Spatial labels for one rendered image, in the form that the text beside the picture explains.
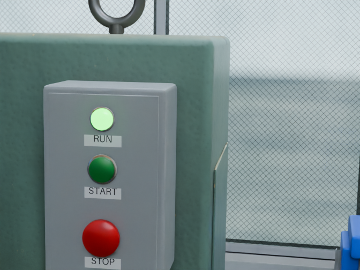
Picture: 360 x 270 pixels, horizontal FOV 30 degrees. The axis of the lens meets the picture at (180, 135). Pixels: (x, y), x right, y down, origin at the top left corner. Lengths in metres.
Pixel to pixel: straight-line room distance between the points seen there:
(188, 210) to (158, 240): 0.06
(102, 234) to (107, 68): 0.15
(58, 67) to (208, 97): 0.13
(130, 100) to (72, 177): 0.08
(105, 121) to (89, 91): 0.03
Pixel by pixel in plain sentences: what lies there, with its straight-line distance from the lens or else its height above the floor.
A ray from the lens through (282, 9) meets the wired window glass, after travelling 1.98.
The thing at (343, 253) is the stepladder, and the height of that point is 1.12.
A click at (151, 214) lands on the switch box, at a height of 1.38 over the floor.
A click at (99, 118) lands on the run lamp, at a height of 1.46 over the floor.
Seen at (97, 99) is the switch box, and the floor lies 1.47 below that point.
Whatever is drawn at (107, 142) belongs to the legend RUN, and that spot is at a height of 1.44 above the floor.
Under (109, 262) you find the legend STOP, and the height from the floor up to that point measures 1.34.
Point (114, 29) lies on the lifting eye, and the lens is 0.69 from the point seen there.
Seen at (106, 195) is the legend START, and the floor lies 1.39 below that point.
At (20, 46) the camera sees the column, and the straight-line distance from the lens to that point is 0.61.
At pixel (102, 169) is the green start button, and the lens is 0.53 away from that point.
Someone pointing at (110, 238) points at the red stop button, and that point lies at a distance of 0.54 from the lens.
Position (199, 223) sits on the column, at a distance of 0.60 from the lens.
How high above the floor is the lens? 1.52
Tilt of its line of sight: 9 degrees down
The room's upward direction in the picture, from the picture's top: 1 degrees clockwise
